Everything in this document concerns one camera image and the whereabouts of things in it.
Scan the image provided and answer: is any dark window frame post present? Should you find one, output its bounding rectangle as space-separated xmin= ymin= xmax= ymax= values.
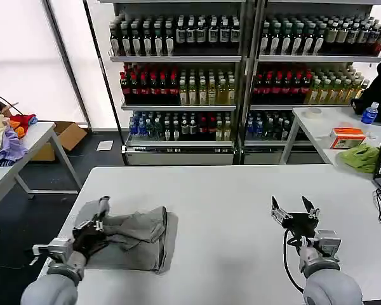
xmin=43 ymin=0 xmax=93 ymax=130

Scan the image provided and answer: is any brown cardboard box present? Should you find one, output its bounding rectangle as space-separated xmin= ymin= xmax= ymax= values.
xmin=30 ymin=121 xmax=88 ymax=162

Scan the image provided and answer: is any shelf of drink bottles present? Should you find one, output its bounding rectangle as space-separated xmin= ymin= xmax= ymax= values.
xmin=109 ymin=0 xmax=248 ymax=166
xmin=244 ymin=0 xmax=381 ymax=165

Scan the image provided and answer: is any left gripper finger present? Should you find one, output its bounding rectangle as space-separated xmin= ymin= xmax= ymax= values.
xmin=95 ymin=196 xmax=112 ymax=234
xmin=72 ymin=203 xmax=104 ymax=232

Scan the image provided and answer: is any green cloth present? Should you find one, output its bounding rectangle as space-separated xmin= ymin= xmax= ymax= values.
xmin=335 ymin=143 xmax=381 ymax=174

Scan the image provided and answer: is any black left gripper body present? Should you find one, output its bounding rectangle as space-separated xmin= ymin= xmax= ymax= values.
xmin=72 ymin=222 xmax=110 ymax=261

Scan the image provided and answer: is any white tape roll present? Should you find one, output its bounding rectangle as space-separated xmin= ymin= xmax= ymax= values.
xmin=304 ymin=107 xmax=323 ymax=120

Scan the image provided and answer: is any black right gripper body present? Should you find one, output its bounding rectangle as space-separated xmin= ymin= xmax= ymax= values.
xmin=281 ymin=212 xmax=319 ymax=240

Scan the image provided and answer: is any red cloth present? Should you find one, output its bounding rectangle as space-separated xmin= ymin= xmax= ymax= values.
xmin=9 ymin=112 xmax=39 ymax=138

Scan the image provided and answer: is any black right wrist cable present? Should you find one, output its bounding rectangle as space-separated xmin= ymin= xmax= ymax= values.
xmin=283 ymin=227 xmax=306 ymax=295

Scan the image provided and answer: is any grey printed T-shirt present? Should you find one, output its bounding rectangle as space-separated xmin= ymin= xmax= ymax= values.
xmin=72 ymin=199 xmax=180 ymax=275

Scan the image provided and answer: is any white side table with clothes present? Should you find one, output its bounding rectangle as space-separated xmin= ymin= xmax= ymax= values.
xmin=0 ymin=121 xmax=83 ymax=236

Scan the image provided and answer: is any white side table with laptop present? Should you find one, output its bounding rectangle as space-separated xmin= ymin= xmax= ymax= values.
xmin=278 ymin=106 xmax=381 ymax=182

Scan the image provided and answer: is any purple cloth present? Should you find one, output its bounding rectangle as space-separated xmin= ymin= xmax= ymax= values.
xmin=0 ymin=125 xmax=29 ymax=168

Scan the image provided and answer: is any orange and white box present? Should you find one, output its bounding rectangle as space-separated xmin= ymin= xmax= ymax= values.
xmin=328 ymin=127 xmax=368 ymax=149

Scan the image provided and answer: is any blue-labelled water bottle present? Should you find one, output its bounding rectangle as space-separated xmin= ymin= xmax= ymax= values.
xmin=360 ymin=102 xmax=380 ymax=125

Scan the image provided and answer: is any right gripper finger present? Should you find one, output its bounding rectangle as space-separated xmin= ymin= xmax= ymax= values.
xmin=301 ymin=195 xmax=321 ymax=220
xmin=270 ymin=195 xmax=293 ymax=224

